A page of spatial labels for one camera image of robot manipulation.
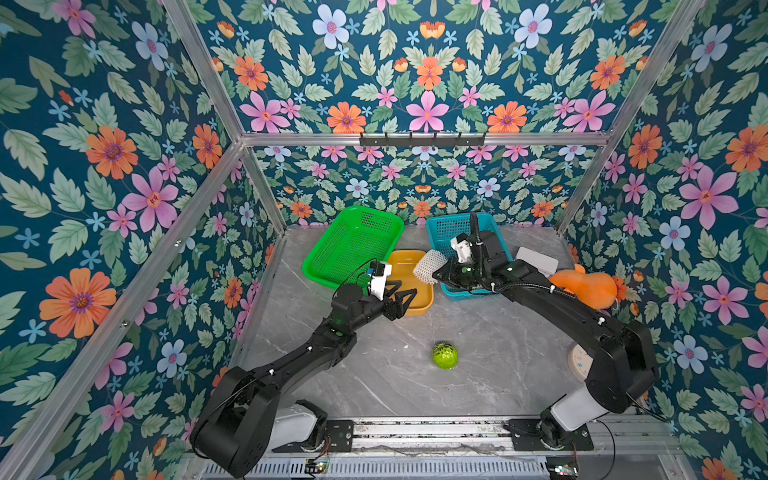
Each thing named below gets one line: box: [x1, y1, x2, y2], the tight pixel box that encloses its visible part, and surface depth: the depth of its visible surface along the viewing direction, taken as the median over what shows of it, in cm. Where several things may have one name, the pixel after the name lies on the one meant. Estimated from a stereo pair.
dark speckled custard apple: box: [432, 341, 459, 370], surface depth 83 cm
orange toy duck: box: [549, 264, 617, 310], surface depth 96 cm
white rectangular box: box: [515, 246, 559, 278], surface depth 107 cm
